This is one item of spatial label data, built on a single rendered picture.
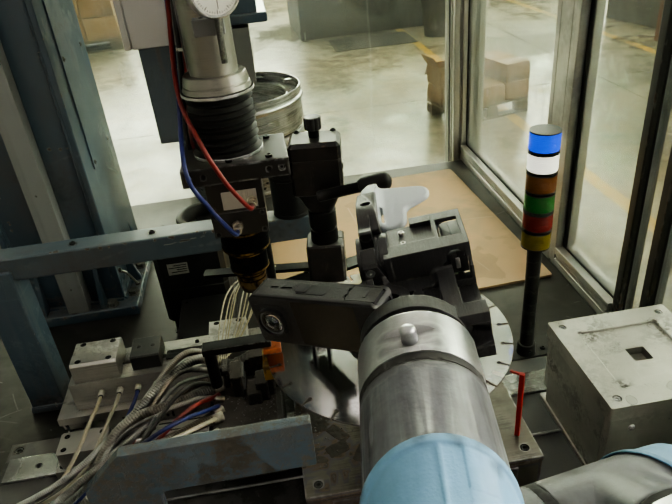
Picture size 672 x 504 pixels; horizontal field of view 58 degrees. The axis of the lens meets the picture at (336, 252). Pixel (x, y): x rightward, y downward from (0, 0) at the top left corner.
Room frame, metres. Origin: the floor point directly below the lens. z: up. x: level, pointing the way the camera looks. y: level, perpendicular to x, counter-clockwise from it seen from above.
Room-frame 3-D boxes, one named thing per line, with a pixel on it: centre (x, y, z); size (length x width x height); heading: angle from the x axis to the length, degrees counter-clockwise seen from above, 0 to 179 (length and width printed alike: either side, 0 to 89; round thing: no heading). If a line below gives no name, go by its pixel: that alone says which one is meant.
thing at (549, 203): (0.82, -0.31, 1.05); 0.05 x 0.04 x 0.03; 5
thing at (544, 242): (0.82, -0.31, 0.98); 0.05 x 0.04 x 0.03; 5
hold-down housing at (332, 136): (0.62, 0.01, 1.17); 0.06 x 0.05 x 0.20; 86
